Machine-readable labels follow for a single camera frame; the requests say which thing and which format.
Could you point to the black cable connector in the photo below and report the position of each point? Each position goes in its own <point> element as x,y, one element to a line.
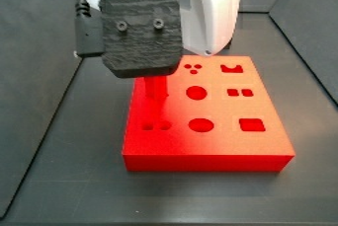
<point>89,31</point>

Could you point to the red star peg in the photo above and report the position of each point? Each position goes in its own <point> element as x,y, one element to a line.
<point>157,87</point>

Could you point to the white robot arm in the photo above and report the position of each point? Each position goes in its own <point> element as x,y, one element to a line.
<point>208,24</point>

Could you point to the red shape-sorter block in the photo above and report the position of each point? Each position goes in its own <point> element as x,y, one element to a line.
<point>214,125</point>

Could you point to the black textured gripper block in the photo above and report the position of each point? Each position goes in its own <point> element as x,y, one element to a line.
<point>142,37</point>

